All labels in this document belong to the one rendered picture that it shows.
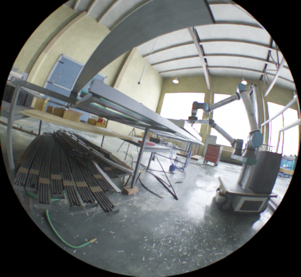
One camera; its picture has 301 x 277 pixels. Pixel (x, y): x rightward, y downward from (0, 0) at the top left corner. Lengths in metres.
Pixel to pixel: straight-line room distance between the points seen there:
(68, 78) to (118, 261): 7.22
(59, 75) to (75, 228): 7.00
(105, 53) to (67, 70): 7.10
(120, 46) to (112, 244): 0.86
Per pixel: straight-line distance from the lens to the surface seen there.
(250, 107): 1.21
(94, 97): 0.36
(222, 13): 8.10
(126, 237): 0.82
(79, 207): 0.53
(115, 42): 0.15
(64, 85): 6.97
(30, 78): 7.24
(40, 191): 0.60
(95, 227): 0.84
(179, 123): 0.91
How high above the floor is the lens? 0.73
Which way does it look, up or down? 5 degrees up
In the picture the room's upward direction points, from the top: 15 degrees clockwise
